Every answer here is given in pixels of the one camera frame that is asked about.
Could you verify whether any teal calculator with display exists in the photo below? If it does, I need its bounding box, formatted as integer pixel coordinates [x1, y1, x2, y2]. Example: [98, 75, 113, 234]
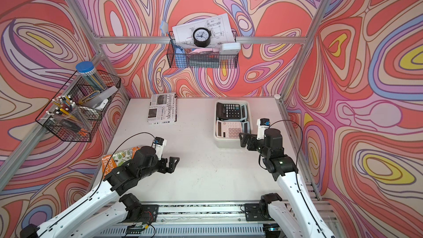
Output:
[241, 121, 251, 133]

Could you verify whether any cream plastic storage box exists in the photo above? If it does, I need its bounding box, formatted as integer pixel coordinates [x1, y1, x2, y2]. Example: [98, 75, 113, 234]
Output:
[213, 100, 252, 149]

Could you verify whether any light blue calculator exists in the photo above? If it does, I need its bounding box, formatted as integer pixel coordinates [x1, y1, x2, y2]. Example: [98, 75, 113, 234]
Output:
[240, 104, 249, 122]

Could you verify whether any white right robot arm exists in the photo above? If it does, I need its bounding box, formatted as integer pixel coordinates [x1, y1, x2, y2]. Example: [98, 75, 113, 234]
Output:
[239, 126, 335, 238]

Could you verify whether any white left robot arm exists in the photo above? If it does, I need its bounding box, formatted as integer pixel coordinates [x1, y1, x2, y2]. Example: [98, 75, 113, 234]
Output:
[19, 146, 180, 238]

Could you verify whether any white box in side basket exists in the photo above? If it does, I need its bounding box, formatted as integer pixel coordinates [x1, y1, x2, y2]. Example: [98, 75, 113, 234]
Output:
[80, 86, 118, 109]

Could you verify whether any colourful treehouse book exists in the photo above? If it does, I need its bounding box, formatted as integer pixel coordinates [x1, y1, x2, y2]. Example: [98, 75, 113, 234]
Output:
[101, 147, 140, 177]

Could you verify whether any design weekly magazine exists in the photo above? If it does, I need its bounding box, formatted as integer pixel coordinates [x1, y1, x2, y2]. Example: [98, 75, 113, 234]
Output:
[148, 93, 177, 125]

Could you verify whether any white device in basket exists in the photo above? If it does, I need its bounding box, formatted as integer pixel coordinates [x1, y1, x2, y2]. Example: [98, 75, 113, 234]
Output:
[219, 43, 241, 55]

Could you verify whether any black round clock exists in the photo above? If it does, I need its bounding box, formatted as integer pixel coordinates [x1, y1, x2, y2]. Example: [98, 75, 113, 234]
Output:
[193, 28, 211, 48]

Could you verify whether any clear cup of pens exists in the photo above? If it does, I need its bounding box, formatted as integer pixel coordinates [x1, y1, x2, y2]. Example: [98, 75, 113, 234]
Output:
[46, 95, 93, 135]

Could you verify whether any white paper drawing sheet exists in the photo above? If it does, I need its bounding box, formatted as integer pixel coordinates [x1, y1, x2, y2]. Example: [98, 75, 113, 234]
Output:
[173, 14, 235, 48]

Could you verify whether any blue lid pencil jar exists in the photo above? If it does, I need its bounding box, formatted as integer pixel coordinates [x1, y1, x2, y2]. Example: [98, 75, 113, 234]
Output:
[76, 61, 107, 91]

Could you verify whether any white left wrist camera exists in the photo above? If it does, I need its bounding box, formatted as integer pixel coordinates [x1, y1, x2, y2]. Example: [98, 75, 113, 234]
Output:
[152, 137, 167, 160]

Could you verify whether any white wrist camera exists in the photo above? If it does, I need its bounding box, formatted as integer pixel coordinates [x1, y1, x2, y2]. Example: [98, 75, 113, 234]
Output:
[152, 137, 167, 160]
[257, 118, 271, 140]

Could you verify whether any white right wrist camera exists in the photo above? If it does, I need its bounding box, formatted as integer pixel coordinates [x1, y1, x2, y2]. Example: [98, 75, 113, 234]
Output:
[257, 118, 271, 140]

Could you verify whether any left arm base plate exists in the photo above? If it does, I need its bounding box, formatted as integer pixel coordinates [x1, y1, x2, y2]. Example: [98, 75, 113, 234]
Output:
[124, 205, 159, 223]

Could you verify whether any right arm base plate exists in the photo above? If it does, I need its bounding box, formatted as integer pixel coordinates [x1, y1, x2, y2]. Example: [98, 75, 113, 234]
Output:
[241, 203, 273, 221]

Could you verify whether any black wire back basket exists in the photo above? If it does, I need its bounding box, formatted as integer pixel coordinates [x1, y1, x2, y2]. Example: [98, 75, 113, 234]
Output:
[166, 30, 239, 69]

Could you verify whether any black wire side basket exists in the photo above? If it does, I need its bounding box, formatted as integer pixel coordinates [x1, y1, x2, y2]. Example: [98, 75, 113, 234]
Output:
[35, 70, 121, 142]

